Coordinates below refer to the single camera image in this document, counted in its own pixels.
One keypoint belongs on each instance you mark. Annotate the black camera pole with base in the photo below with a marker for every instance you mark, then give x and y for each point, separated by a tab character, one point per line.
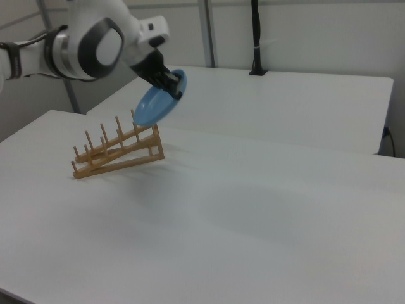
255	31

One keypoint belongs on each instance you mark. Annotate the wooden plate rack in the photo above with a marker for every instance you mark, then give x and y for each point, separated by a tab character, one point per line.
126	164

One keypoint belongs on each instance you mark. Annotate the blue plate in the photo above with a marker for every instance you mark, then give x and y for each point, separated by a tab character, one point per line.
152	111

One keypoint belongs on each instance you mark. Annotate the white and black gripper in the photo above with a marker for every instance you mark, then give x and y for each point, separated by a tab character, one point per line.
148	65

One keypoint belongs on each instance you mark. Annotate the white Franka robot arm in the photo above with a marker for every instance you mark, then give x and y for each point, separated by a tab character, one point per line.
107	47

